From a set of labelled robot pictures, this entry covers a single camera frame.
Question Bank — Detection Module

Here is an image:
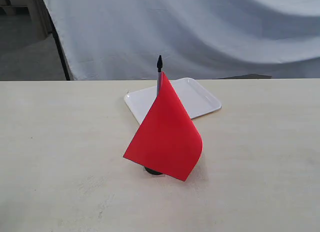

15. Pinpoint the red flag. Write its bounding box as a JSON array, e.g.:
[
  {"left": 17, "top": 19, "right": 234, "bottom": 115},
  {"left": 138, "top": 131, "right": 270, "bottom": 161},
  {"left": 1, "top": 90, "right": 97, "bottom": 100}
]
[{"left": 123, "top": 57, "right": 203, "bottom": 181}]

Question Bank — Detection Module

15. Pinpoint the black round flag base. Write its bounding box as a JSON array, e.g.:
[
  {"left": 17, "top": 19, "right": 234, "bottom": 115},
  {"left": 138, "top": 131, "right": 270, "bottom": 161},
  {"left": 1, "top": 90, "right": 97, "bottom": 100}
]
[{"left": 144, "top": 167, "right": 165, "bottom": 177}]

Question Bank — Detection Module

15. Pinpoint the white plastic tray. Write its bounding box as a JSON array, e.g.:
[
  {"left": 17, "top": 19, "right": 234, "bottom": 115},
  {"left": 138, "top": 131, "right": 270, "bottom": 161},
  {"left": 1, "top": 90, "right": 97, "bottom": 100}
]
[{"left": 124, "top": 78, "right": 222, "bottom": 124}]

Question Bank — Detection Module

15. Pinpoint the white backdrop cloth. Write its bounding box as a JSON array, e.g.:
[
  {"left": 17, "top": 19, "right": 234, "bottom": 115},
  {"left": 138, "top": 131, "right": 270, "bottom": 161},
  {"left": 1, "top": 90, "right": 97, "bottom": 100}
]
[{"left": 44, "top": 0, "right": 320, "bottom": 80}]

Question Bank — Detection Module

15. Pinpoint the black backdrop stand pole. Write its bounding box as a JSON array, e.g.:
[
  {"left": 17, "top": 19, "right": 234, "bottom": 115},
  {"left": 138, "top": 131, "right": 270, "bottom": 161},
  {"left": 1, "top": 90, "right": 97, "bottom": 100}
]
[{"left": 49, "top": 16, "right": 71, "bottom": 81}]

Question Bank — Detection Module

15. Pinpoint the wooden furniture in background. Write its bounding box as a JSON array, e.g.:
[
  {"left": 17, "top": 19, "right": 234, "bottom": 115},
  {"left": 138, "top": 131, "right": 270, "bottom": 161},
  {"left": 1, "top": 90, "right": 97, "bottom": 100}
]
[{"left": 0, "top": 0, "right": 55, "bottom": 40}]

